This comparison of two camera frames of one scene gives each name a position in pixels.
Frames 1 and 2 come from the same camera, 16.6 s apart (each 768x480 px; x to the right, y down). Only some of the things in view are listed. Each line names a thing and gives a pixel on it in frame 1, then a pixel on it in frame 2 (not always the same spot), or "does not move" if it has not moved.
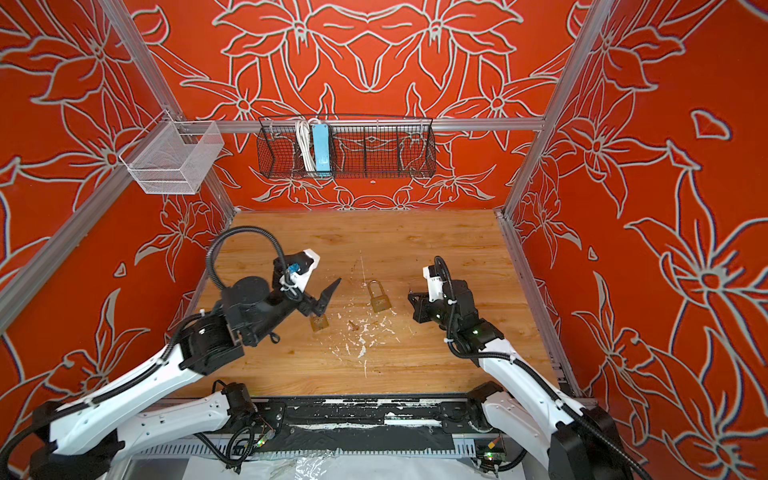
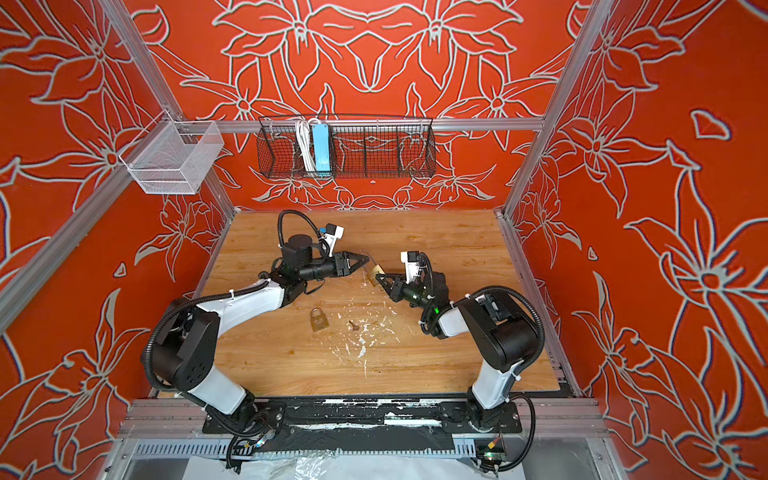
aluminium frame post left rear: [128, 29] does not move
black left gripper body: [285, 306] -> [329, 268]
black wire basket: [347, 146] does not move
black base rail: [365, 424] does not move
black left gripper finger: [327, 293] -> [362, 259]
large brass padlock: [379, 302] -> [371, 274]
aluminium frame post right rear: [557, 110] does not move
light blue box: [321, 147] does not move
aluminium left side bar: [31, 272] does not move
